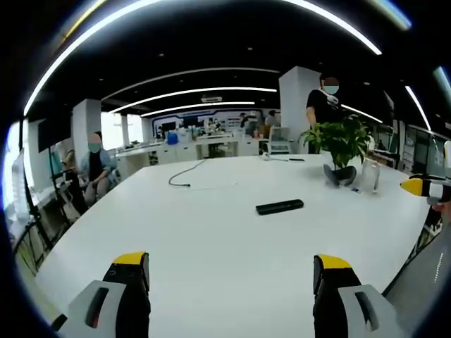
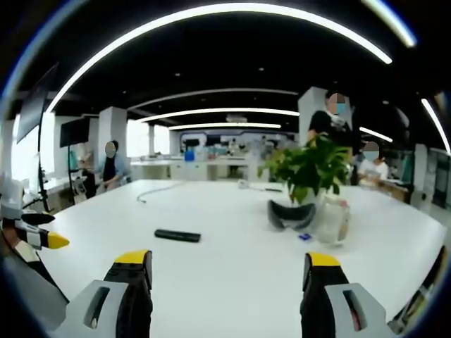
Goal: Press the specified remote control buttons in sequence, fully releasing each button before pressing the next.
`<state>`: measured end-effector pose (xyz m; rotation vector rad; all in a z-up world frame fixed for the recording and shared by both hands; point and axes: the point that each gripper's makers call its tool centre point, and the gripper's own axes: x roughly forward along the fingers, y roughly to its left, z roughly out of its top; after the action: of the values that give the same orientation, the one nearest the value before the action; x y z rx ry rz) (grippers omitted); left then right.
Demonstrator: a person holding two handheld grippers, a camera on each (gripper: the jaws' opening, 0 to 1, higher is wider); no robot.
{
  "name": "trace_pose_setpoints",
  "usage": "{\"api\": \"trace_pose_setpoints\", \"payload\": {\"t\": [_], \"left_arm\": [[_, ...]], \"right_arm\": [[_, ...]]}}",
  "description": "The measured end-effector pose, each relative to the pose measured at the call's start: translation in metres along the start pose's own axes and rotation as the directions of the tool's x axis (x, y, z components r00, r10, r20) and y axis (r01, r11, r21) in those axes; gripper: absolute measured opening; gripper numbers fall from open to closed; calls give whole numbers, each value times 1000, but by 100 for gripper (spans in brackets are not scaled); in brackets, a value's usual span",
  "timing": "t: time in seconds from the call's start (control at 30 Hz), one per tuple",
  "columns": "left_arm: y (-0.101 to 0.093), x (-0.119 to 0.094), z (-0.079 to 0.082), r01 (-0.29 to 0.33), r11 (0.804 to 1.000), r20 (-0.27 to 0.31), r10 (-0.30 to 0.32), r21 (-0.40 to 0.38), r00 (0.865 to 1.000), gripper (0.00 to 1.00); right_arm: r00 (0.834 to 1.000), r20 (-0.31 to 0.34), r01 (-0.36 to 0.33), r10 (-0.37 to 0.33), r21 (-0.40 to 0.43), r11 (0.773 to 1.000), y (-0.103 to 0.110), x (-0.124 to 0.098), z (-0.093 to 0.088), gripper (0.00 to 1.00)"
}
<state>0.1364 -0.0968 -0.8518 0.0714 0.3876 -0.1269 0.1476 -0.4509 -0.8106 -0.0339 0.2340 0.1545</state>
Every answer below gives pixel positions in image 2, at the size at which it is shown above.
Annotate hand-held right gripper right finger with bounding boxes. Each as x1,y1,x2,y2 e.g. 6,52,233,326
299,251,398,338

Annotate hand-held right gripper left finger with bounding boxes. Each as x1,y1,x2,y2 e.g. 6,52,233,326
52,249,154,338

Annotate black remote control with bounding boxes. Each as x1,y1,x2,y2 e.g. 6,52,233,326
154,228,202,244

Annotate black monitor on stand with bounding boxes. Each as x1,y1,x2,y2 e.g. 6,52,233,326
16,63,59,214
58,118,91,205

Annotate black headset goggles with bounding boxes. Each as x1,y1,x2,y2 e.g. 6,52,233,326
266,199,317,230

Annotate green potted plant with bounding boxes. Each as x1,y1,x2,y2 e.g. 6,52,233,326
257,134,353,205

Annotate grey cable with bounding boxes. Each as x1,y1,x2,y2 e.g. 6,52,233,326
136,181,187,204

